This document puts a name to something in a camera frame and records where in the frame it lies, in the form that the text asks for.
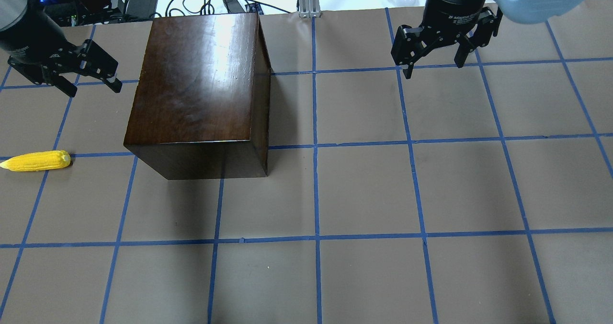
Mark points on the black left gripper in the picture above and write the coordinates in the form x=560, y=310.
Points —
x=29, y=37

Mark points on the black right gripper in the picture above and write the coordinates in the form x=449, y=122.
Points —
x=454, y=8

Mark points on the yellow corn cob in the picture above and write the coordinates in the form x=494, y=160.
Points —
x=40, y=161

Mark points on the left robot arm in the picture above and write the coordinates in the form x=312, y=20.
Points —
x=27, y=20

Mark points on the dark wooden drawer cabinet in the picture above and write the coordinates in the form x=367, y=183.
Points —
x=202, y=105

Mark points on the black power adapter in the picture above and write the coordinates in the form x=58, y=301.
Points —
x=140, y=9

